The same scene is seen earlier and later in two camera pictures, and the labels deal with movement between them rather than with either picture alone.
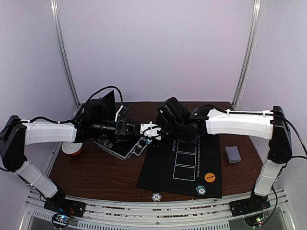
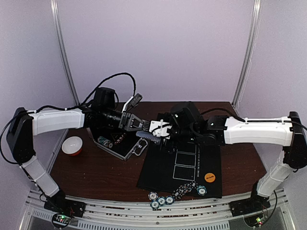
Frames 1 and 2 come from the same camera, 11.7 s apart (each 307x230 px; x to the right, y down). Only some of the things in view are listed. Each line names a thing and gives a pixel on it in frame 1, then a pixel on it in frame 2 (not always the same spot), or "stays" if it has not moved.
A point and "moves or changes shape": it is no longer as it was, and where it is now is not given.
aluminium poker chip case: [121, 149] stays
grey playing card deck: [232, 153] moves or changes shape
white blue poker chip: [156, 197] moves or changes shape
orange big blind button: [209, 177] stays
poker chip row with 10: [106, 143] stays
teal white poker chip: [201, 189] stays
